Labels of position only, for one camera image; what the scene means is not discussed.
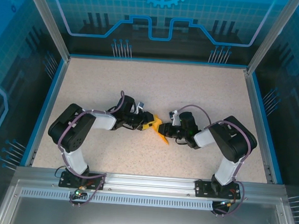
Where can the orange cloth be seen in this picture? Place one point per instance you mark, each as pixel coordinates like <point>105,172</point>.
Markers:
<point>163,139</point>

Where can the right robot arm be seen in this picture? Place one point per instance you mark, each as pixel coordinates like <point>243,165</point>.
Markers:
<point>234,141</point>

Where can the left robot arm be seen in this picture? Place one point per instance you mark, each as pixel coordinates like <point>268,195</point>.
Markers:
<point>68,132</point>

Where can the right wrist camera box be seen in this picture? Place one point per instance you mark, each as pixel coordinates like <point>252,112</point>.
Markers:
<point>174,119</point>

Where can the aluminium mounting rail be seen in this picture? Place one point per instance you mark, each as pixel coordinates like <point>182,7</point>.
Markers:
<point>149,183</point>

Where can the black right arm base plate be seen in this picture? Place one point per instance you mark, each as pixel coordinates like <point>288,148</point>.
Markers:
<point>203,188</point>

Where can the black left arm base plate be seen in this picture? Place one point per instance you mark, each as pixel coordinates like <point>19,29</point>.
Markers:
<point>68,182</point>

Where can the aluminium frame post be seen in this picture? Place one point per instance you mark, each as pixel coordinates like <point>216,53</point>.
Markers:
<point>273,36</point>
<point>49,20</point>

